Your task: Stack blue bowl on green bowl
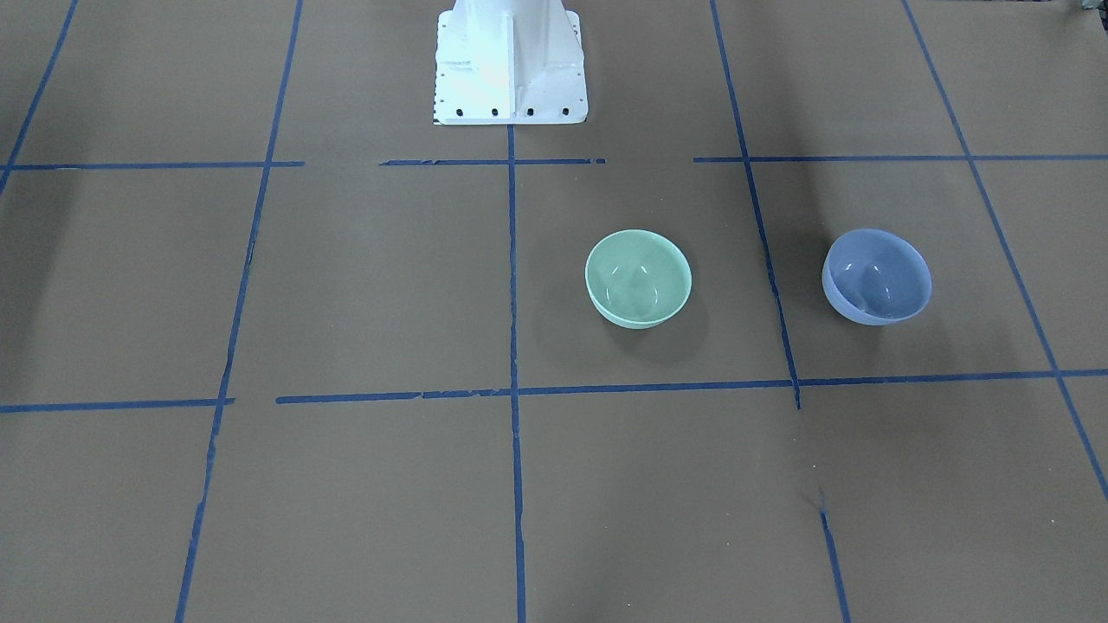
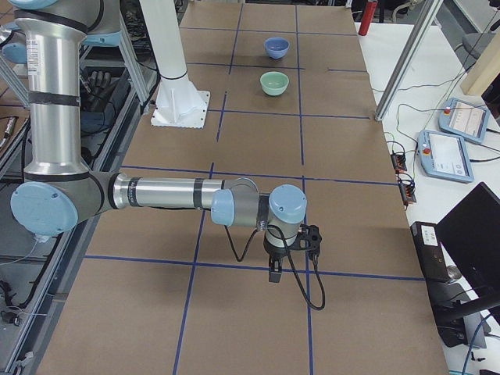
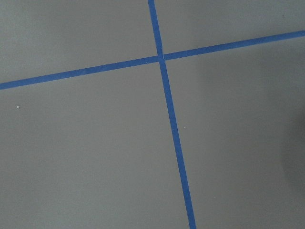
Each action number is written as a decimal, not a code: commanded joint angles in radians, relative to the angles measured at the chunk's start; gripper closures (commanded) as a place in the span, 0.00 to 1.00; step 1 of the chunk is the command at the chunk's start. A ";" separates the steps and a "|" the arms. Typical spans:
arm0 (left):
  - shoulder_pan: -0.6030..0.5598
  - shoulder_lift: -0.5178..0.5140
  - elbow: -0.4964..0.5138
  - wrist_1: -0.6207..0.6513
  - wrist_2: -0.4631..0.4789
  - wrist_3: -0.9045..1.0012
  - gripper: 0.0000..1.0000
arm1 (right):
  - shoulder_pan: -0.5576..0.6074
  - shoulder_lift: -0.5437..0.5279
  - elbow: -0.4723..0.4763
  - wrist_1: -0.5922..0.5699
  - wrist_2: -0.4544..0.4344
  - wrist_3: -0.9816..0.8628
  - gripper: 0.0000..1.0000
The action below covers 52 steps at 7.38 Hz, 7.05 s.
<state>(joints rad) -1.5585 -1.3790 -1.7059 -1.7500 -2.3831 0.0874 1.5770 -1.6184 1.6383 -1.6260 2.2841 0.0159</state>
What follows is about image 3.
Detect crossing blue tape strip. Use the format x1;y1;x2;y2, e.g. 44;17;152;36
0;31;305;90

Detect long blue tape strip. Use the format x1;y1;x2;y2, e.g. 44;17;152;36
148;0;197;229

